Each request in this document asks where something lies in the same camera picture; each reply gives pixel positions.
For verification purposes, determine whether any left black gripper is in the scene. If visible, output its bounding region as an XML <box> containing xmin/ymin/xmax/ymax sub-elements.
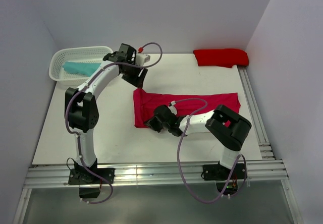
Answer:
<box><xmin>122</xmin><ymin>61</ymin><xmax>148</xmax><ymax>89</ymax></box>

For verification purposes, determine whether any magenta t shirt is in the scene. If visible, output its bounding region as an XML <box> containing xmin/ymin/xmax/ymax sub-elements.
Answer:
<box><xmin>133</xmin><ymin>88</ymin><xmax>241</xmax><ymax>128</ymax></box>

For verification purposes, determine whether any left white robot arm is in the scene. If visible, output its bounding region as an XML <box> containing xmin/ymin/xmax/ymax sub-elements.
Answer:
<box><xmin>65</xmin><ymin>44</ymin><xmax>150</xmax><ymax>183</ymax></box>

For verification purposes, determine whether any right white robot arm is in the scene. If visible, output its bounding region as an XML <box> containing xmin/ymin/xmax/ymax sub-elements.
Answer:
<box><xmin>144</xmin><ymin>102</ymin><xmax>252</xmax><ymax>179</ymax></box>

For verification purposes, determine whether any white perforated plastic basket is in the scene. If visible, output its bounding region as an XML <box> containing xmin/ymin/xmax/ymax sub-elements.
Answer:
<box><xmin>48</xmin><ymin>46</ymin><xmax>113</xmax><ymax>86</ymax></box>

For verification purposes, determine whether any teal rolled t shirt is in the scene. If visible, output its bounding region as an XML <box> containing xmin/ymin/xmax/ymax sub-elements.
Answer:
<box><xmin>62</xmin><ymin>62</ymin><xmax>101</xmax><ymax>77</ymax></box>

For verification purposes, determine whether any folded red t shirt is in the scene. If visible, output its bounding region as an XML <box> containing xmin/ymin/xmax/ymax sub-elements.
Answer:
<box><xmin>193</xmin><ymin>48</ymin><xmax>249</xmax><ymax>68</ymax></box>

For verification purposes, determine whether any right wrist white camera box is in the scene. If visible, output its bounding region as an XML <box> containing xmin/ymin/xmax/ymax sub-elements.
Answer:
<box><xmin>168</xmin><ymin>102</ymin><xmax>178</xmax><ymax>115</ymax></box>

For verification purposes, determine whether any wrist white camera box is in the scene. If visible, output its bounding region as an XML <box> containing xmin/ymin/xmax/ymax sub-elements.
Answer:
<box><xmin>168</xmin><ymin>102</ymin><xmax>178</xmax><ymax>115</ymax></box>
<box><xmin>135</xmin><ymin>53</ymin><xmax>150</xmax><ymax>66</ymax></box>

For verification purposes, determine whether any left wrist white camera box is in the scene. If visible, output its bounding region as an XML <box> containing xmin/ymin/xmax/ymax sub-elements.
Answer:
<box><xmin>135</xmin><ymin>53</ymin><xmax>150</xmax><ymax>66</ymax></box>

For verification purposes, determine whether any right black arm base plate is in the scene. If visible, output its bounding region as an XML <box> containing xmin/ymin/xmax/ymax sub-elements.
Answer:
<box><xmin>201</xmin><ymin>163</ymin><xmax>248</xmax><ymax>196</ymax></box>

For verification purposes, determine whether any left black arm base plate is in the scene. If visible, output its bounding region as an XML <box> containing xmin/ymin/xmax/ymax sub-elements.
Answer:
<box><xmin>66</xmin><ymin>157</ymin><xmax>116</xmax><ymax>204</ymax></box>

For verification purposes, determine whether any right side aluminium rail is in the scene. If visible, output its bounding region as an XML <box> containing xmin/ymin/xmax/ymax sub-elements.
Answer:
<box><xmin>238</xmin><ymin>66</ymin><xmax>276</xmax><ymax>160</ymax></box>

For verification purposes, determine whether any front aluminium rail frame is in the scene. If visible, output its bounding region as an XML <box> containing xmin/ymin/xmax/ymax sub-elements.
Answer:
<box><xmin>23</xmin><ymin>160</ymin><xmax>289</xmax><ymax>189</ymax></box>

